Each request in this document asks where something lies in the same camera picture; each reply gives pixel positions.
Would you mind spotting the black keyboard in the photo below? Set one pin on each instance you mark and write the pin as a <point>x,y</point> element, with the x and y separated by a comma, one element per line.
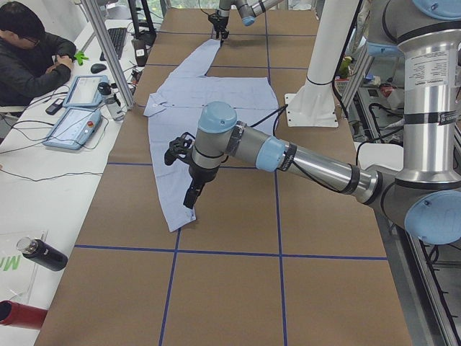
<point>117,36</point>

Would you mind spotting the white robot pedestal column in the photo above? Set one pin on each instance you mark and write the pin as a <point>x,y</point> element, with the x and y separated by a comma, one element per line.
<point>313,105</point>

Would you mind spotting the black thermos bottle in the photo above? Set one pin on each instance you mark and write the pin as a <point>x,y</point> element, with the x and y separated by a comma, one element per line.
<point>41,253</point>

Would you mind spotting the black computer mouse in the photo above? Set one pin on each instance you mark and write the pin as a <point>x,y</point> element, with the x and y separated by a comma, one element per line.
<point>97,68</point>

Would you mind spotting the light blue striped shirt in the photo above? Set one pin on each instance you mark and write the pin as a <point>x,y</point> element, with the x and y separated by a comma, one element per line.
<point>176,108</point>

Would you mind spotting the lower blue teach pendant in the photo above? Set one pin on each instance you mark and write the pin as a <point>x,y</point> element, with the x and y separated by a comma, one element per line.
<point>73,128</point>

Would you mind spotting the red cylinder bottle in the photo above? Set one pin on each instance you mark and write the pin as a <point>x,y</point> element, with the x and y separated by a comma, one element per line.
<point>19,315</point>

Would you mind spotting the brown paper table mat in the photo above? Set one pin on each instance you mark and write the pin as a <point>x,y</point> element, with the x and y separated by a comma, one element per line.
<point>271,259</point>

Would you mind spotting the green plastic toy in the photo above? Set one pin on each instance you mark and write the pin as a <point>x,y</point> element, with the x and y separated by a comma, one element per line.
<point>80,57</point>

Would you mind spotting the clear water bottle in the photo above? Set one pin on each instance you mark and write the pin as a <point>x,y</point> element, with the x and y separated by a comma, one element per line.
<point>111,101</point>

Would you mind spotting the black smartphone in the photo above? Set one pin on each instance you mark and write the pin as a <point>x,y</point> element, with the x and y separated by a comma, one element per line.
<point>54,107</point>

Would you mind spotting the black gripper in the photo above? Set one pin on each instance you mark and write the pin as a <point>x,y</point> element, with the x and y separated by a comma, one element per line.
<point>202,174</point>
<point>220,23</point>

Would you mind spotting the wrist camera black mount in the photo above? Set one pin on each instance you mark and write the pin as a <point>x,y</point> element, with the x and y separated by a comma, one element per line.
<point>180,148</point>

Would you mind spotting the blue teach pendant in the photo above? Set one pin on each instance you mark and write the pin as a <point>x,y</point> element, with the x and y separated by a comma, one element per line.
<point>84,92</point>
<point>73,128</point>

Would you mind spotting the person in black jacket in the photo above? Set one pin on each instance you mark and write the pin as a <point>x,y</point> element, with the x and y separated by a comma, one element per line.
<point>33,62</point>

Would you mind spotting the upper blue teach pendant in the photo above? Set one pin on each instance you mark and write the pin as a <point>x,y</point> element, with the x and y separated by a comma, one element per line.
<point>84,92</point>

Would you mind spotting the aluminium frame post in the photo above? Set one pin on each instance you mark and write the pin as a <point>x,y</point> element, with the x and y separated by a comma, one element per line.
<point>92,10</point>

